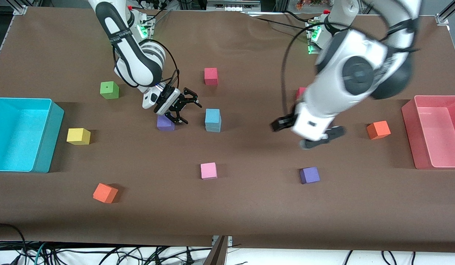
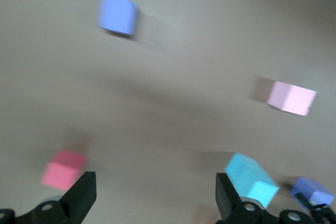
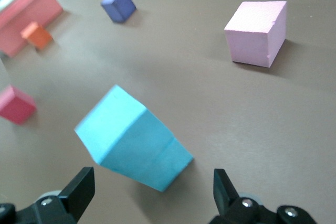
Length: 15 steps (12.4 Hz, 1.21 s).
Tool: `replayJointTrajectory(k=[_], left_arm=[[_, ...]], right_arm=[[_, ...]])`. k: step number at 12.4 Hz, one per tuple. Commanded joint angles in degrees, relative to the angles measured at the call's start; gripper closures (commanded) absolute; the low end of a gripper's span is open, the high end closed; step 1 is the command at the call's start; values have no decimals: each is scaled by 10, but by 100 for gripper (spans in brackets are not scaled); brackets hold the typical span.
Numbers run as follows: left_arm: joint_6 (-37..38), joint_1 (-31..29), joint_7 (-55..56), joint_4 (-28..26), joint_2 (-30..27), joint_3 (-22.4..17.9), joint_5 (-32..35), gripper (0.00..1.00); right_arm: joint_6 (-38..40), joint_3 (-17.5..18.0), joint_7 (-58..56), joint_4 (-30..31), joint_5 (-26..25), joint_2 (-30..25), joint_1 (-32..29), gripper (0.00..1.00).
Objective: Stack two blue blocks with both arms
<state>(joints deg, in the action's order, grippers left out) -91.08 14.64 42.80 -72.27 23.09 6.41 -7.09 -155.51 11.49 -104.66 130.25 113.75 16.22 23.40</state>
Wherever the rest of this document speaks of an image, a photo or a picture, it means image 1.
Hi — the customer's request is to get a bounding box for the purple foam block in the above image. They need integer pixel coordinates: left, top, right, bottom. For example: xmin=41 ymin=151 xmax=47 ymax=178
xmin=300 ymin=167 xmax=321 ymax=184
xmin=157 ymin=114 xmax=175 ymax=132

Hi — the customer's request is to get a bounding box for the pink foam block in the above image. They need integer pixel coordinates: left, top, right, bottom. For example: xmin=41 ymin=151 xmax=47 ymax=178
xmin=200 ymin=162 xmax=218 ymax=180

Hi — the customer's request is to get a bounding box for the green foam block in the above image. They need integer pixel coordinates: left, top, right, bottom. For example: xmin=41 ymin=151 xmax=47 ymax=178
xmin=100 ymin=81 xmax=120 ymax=100

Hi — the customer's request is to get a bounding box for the brown table cover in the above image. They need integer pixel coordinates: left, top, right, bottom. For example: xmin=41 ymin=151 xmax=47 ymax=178
xmin=0 ymin=7 xmax=455 ymax=254

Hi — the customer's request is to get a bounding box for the orange foam block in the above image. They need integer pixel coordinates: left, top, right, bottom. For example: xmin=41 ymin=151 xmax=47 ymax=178
xmin=367 ymin=121 xmax=391 ymax=140
xmin=93 ymin=183 xmax=119 ymax=204

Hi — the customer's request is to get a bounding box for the yellow foam block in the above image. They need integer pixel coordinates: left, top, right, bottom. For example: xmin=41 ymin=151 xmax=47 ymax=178
xmin=67 ymin=128 xmax=91 ymax=145

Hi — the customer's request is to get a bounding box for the pink plastic bin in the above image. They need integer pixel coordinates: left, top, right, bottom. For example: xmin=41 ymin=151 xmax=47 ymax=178
xmin=401 ymin=95 xmax=455 ymax=170

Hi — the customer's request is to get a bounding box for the cyan plastic bin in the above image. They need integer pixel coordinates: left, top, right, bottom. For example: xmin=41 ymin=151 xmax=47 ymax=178
xmin=0 ymin=97 xmax=64 ymax=173

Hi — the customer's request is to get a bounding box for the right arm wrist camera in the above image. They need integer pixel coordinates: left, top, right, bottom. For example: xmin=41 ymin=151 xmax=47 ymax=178
xmin=154 ymin=87 xmax=181 ymax=115

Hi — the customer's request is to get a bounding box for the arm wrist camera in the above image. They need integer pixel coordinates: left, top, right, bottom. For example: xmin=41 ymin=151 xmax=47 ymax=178
xmin=154 ymin=87 xmax=181 ymax=115
xmin=300 ymin=126 xmax=346 ymax=149

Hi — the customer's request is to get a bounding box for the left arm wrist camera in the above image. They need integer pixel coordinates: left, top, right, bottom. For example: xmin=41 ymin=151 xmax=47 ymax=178
xmin=300 ymin=126 xmax=346 ymax=149

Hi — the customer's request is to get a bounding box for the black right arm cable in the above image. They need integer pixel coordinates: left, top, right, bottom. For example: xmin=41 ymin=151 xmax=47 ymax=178
xmin=150 ymin=39 xmax=181 ymax=94

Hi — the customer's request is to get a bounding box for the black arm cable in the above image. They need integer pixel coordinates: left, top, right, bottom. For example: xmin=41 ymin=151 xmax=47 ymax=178
xmin=281 ymin=20 xmax=346 ymax=117
xmin=150 ymin=39 xmax=181 ymax=94

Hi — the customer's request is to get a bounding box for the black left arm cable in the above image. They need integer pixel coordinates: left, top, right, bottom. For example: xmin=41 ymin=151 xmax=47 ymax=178
xmin=281 ymin=20 xmax=346 ymax=117

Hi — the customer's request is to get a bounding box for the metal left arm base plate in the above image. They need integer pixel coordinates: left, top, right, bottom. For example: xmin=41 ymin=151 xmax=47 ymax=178
xmin=306 ymin=18 xmax=349 ymax=56

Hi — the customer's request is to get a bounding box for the black cable on table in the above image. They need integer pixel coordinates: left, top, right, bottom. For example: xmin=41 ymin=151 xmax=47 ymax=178
xmin=242 ymin=11 xmax=316 ymax=32

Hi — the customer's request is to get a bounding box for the teal floor cable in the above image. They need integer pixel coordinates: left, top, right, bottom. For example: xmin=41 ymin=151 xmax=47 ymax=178
xmin=35 ymin=242 xmax=48 ymax=265

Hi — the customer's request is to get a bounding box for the black looped floor cable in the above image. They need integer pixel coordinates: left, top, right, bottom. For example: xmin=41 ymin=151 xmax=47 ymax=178
xmin=0 ymin=223 xmax=28 ymax=265

